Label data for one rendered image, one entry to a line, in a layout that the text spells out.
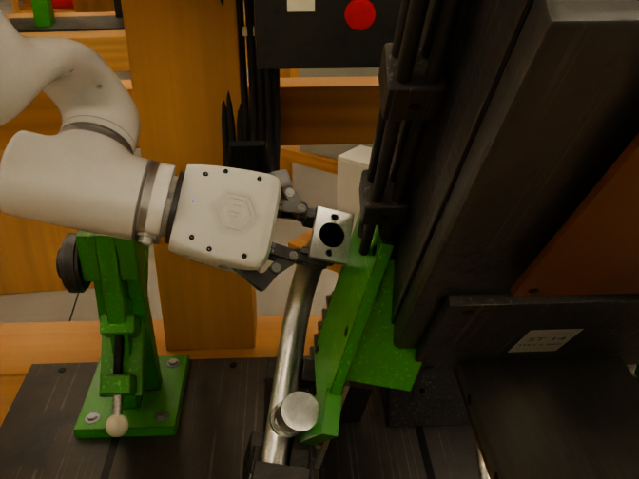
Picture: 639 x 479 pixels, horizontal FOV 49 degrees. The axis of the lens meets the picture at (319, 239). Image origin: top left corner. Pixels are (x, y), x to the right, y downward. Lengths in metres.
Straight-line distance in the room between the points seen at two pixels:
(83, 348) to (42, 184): 0.52
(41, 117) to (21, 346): 0.37
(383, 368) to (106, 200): 0.31
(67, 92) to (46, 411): 0.48
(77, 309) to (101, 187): 2.26
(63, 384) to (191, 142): 0.39
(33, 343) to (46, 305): 1.79
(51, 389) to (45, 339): 0.16
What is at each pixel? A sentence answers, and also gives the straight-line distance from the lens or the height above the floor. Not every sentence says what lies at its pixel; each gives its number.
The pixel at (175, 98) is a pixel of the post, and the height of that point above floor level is 1.29.
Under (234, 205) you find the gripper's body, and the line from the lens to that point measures 0.70.
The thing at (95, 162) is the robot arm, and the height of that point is 1.31.
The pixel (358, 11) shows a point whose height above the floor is 1.41.
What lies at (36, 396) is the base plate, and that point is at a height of 0.90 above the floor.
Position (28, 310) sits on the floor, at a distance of 3.00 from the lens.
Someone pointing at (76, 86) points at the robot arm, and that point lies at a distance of 0.72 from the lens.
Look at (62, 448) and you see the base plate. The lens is 0.98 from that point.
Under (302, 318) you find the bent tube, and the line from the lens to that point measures 0.82.
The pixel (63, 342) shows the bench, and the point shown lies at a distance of 1.20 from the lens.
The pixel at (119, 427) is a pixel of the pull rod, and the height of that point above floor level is 0.95.
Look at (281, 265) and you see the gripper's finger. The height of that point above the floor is 1.20.
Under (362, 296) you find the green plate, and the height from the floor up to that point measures 1.22.
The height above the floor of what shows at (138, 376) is 0.98.
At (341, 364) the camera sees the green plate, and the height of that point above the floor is 1.14.
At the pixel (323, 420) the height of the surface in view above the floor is 1.09.
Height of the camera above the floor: 1.56
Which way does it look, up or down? 28 degrees down
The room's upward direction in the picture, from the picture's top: straight up
